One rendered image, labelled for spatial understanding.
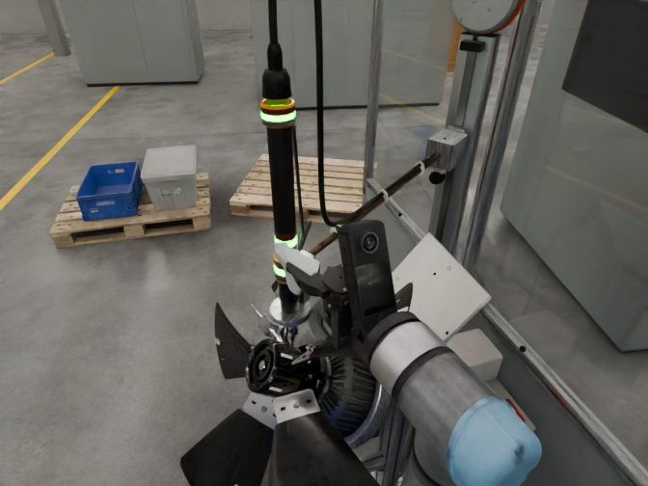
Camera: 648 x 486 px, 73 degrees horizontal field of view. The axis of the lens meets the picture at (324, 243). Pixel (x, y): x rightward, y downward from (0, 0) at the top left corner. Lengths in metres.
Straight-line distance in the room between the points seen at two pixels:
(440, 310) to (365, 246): 0.63
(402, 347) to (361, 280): 0.08
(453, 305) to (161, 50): 7.24
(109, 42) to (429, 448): 7.89
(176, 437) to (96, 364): 0.72
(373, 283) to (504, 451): 0.19
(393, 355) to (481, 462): 0.11
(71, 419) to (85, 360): 0.39
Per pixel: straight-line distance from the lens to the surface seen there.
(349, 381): 1.04
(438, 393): 0.40
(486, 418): 0.39
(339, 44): 6.20
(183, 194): 3.73
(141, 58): 8.01
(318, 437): 0.93
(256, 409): 1.07
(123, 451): 2.47
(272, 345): 0.98
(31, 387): 2.94
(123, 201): 3.79
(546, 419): 1.47
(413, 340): 0.43
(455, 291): 1.05
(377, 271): 0.46
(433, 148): 1.14
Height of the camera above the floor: 1.99
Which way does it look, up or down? 35 degrees down
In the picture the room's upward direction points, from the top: straight up
